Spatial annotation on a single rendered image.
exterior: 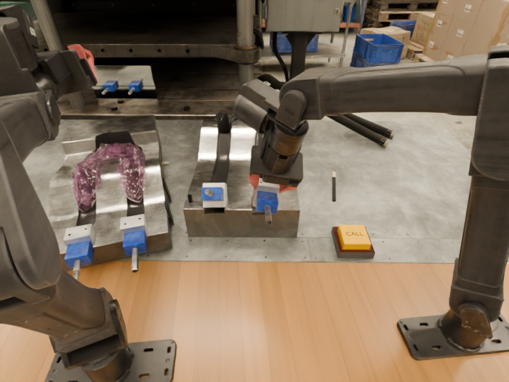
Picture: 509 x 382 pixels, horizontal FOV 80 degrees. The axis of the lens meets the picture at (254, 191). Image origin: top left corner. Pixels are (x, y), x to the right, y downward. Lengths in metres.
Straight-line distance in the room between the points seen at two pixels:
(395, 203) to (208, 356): 0.60
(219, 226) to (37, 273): 0.50
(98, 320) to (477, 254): 0.51
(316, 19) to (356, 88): 0.99
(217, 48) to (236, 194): 0.76
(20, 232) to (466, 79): 0.42
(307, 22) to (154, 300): 1.15
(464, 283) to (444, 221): 0.37
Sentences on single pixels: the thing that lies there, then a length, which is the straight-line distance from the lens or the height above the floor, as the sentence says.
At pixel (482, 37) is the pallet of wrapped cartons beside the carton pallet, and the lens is 4.43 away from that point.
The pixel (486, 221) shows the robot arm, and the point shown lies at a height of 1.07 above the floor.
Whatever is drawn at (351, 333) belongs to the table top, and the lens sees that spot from 0.63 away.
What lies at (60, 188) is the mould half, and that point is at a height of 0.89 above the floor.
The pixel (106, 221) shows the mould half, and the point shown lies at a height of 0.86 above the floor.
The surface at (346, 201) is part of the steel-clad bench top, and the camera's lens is 0.87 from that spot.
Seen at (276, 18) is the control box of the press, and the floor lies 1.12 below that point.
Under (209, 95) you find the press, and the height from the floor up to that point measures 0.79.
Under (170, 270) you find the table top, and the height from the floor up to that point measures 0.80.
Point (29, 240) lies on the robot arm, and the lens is 0.26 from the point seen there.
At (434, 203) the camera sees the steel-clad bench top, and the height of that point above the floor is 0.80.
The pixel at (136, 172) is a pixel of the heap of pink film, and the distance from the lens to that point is 0.81.
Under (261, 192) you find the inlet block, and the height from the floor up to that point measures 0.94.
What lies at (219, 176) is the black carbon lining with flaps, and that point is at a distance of 0.79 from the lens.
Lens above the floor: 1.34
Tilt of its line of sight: 39 degrees down
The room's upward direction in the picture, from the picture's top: straight up
